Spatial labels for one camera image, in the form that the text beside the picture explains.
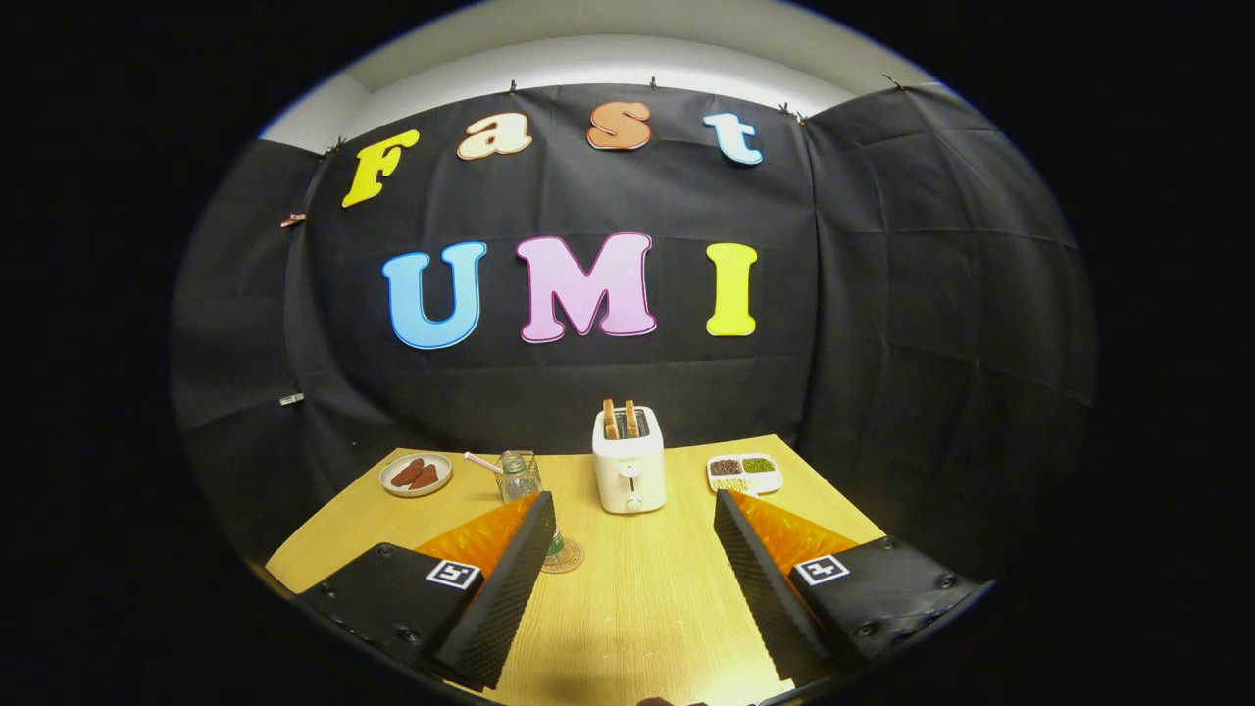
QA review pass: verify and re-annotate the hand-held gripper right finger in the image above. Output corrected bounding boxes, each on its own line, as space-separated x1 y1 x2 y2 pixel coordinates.
713 488 981 687

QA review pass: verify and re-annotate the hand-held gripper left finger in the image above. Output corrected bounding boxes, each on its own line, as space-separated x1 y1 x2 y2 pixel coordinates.
294 490 557 692

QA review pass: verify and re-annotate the clear plastic juice bottle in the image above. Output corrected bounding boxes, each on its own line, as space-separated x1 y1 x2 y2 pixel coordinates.
497 451 567 560

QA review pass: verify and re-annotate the white divided bean tray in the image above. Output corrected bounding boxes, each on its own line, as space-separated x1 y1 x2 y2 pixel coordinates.
707 453 784 496

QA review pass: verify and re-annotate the wooden table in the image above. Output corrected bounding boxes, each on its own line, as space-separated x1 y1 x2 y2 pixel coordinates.
265 434 888 706

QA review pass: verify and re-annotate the small white round plate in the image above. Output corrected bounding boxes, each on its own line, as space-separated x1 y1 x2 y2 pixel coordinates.
379 452 454 499

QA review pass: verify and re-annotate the white toaster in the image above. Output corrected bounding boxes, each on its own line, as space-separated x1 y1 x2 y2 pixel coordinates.
592 406 668 515

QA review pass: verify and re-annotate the black backdrop cloth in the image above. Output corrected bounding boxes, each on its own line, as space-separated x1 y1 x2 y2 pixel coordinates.
169 83 1097 580

